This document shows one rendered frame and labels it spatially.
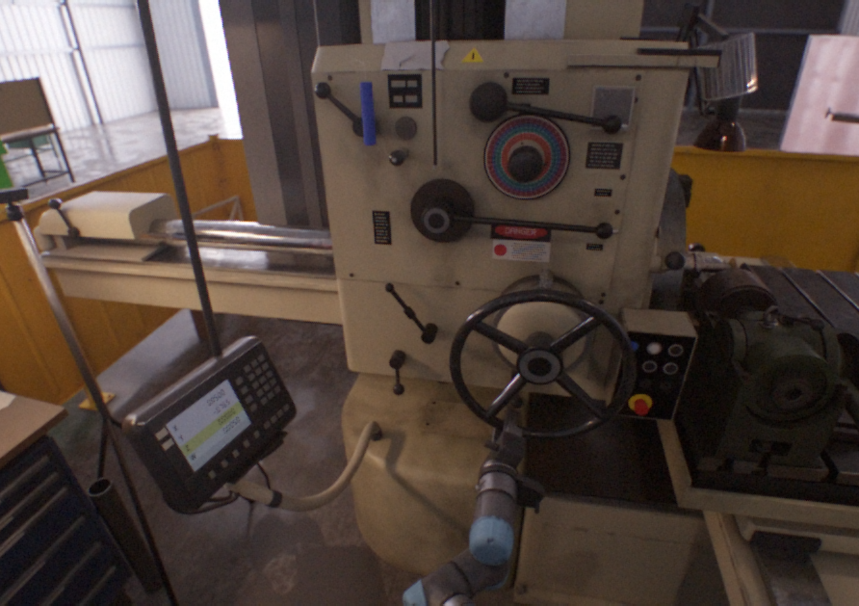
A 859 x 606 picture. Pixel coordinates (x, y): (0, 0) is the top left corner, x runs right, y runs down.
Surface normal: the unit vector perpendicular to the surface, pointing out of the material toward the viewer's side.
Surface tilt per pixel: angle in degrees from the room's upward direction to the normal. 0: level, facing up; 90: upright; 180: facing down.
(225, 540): 0
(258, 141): 90
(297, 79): 90
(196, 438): 70
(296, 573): 0
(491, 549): 90
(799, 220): 90
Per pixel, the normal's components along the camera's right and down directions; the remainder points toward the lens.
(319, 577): -0.02, -0.87
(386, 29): -0.21, 0.48
